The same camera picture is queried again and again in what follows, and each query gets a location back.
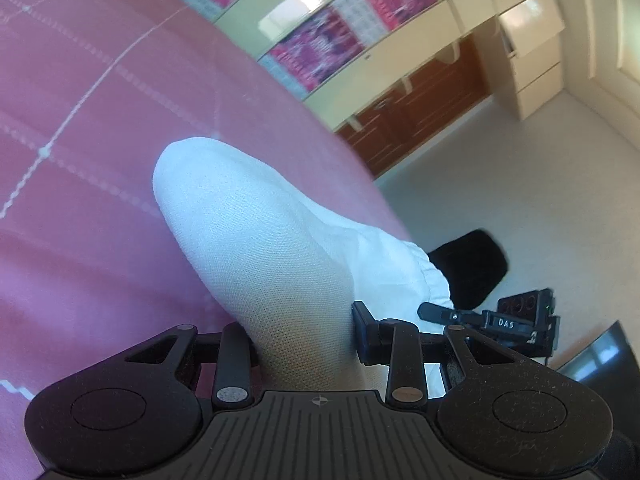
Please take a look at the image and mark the white pants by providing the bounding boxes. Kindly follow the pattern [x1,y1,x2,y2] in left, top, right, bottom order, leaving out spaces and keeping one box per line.
[152,136,453,401]

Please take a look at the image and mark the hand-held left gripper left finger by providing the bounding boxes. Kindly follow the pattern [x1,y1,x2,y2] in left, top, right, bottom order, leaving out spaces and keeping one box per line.
[125,322,258,410]

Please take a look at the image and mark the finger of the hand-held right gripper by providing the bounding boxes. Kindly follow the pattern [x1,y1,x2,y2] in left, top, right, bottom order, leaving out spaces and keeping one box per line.
[418,301,483,328]

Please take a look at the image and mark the cream drawer unit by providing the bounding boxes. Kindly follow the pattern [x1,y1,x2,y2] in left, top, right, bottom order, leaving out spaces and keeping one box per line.
[472,0,567,122]

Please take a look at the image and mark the pink checked bedspread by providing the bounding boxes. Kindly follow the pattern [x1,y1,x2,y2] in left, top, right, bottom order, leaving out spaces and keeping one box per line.
[0,0,413,480]

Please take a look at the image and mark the dark glossy panel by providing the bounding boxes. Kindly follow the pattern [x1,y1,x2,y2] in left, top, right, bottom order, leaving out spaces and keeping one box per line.
[556,320,640,403]

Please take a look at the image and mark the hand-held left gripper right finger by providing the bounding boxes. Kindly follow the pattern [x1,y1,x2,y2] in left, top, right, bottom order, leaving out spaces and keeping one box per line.
[351,301,521,409]

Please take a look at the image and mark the brown wooden cabinet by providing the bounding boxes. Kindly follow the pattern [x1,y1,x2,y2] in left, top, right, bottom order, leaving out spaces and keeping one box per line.
[334,35,494,179]

